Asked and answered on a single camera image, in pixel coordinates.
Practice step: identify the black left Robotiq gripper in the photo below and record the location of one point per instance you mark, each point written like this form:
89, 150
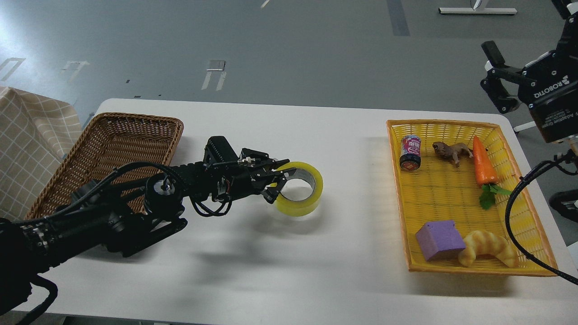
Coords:
257, 176

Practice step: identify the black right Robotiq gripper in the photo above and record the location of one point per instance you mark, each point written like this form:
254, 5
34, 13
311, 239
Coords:
547, 85

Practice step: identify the yellow tape roll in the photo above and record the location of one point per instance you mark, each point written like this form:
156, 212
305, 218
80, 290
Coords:
312, 177

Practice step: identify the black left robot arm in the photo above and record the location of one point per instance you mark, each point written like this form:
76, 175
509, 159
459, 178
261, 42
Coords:
129, 210

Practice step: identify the white chair leg with caster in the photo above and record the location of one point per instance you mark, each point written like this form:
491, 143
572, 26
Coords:
523, 127

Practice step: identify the brown toy animal figure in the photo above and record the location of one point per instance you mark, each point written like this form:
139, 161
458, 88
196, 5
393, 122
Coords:
452, 151

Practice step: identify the toy carrot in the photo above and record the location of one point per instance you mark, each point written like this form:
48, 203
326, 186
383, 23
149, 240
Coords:
486, 176

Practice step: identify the yellow plastic basket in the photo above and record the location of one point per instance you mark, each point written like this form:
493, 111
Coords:
438, 191

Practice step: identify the small pink drink can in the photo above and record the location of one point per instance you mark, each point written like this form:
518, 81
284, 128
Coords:
410, 155

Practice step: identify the brown wicker basket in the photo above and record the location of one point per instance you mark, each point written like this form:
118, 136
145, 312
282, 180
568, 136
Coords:
110, 141

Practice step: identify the purple foam block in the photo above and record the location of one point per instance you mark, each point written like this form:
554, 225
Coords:
440, 240

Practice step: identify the toy croissant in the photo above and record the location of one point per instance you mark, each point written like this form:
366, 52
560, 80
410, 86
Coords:
481, 242

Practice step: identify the beige checkered cloth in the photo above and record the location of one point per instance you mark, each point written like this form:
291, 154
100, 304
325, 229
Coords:
36, 132

